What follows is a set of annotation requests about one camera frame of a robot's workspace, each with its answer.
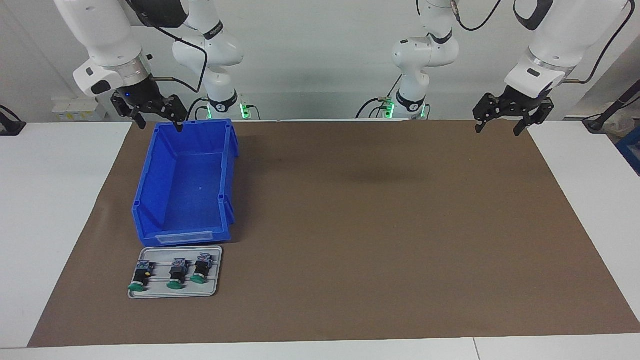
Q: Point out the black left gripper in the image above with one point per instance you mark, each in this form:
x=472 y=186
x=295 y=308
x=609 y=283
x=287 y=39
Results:
x=520 y=100

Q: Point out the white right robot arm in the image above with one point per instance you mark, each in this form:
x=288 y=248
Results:
x=107 y=35

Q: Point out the black stand pole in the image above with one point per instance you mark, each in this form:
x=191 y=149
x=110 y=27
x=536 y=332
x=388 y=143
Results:
x=595 y=124

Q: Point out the brown table mat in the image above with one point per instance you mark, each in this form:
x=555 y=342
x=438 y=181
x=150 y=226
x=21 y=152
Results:
x=375 y=260

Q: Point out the green push button yellow mark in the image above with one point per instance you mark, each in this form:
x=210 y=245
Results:
x=141 y=276

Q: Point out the blue crate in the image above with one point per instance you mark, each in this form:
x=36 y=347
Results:
x=631 y=150

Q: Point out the black clamp mount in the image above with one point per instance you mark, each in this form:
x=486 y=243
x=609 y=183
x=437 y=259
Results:
x=10 y=129

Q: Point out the grey metal tray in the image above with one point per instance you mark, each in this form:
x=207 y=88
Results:
x=159 y=256

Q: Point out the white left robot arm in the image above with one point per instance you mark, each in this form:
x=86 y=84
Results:
x=425 y=55

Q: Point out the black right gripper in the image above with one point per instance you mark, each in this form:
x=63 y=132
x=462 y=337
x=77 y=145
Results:
x=137 y=96

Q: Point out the crumpled clear plastic bag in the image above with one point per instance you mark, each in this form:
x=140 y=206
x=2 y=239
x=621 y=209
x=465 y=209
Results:
x=624 y=120

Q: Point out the green push button switch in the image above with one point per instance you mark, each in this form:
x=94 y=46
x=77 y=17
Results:
x=176 y=274
x=201 y=269

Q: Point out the blue plastic storage bin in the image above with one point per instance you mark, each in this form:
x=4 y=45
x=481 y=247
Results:
x=190 y=190

